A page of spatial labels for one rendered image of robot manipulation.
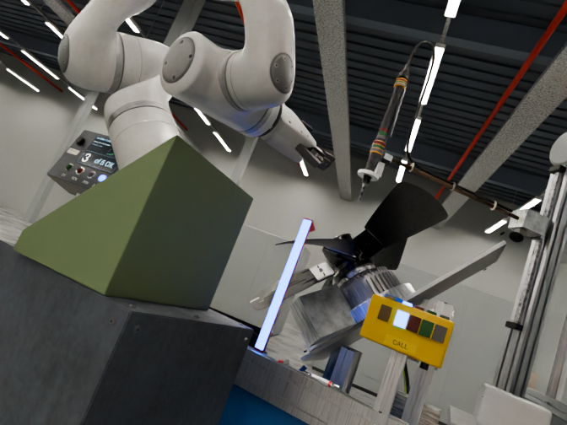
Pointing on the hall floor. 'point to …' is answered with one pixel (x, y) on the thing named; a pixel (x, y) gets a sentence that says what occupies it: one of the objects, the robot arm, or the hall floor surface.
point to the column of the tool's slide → (557, 229)
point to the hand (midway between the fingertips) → (314, 146)
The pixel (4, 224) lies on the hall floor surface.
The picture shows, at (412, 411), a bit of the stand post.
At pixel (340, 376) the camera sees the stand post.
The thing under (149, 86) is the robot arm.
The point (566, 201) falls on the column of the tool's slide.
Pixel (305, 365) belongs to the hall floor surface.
